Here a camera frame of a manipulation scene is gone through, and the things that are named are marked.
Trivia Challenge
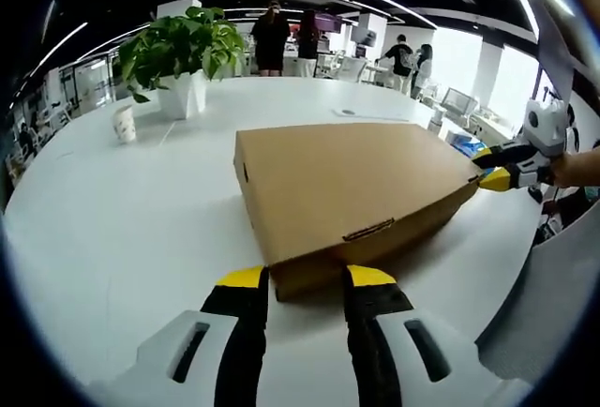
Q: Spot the dark hanging screen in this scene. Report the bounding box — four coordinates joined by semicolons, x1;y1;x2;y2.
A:
533;3;576;103

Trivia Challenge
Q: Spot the patterned paper cup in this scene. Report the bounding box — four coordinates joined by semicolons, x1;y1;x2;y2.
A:
110;105;137;144

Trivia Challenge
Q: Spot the blue tissue soft pack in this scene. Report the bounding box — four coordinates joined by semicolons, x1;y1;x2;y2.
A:
452;137;491;158

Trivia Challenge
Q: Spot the group of white office chairs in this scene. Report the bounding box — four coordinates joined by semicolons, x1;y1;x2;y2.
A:
322;50;484;127

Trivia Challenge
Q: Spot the brown cardboard shoe box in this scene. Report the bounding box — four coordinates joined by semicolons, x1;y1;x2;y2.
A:
232;121;484;304

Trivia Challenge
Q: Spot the green plant in white pot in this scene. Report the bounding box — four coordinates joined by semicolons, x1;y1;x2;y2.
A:
115;6;245;120

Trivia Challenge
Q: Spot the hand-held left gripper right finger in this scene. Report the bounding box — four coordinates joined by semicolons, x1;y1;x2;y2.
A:
344;264;531;407

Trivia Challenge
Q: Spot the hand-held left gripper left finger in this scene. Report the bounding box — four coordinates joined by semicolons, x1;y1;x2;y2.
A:
88;264;271;407

